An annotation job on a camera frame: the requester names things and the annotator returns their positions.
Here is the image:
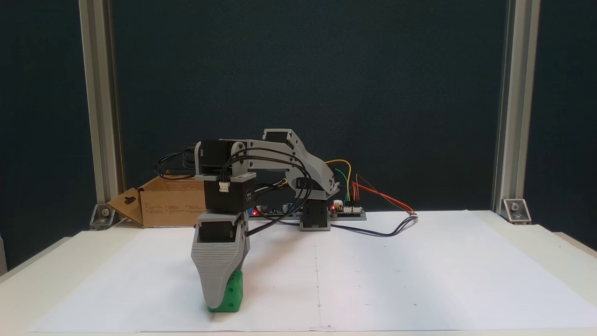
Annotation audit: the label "blue circuit board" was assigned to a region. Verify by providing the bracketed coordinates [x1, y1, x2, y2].
[247, 203, 301, 220]

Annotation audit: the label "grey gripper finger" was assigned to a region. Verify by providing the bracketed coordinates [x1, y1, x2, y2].
[238, 211, 250, 255]

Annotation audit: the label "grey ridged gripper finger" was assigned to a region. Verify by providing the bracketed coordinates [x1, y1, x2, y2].
[191, 243, 248, 311]

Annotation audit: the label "metal corner bracket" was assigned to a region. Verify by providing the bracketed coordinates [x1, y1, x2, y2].
[90, 203, 117, 230]
[501, 198, 532, 225]

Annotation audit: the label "green jumper wire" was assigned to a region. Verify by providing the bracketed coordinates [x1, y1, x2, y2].
[333, 168, 349, 202]

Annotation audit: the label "brown cardboard box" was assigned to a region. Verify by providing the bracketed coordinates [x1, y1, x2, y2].
[106, 174, 207, 229]

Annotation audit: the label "aluminium frame post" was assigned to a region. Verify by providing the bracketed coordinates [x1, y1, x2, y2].
[78, 0, 125, 206]
[491, 0, 541, 213]

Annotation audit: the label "black wrist elbow cable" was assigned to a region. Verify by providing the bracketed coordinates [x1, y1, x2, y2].
[155, 148, 199, 180]

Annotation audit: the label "yellow jumper wire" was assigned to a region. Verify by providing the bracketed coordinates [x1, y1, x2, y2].
[325, 160, 352, 202]

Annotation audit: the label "black gripper motor cable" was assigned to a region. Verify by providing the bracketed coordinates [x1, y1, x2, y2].
[219, 148, 314, 236]

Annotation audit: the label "black cable with white connector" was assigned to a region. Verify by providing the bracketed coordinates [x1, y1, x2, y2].
[326, 212, 419, 238]

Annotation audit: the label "green dice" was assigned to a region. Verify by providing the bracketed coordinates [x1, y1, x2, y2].
[208, 270, 244, 313]

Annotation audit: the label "white paper sheet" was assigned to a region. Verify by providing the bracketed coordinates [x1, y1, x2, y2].
[28, 210, 597, 333]

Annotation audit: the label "circuit board with jumper wires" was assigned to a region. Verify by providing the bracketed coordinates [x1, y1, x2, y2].
[330, 200, 367, 221]

